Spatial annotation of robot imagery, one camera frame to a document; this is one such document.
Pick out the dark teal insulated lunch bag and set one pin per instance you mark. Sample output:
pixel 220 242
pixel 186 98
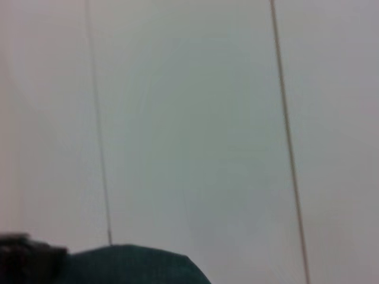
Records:
pixel 133 266

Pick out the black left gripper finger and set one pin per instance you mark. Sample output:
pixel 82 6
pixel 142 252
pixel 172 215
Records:
pixel 23 260

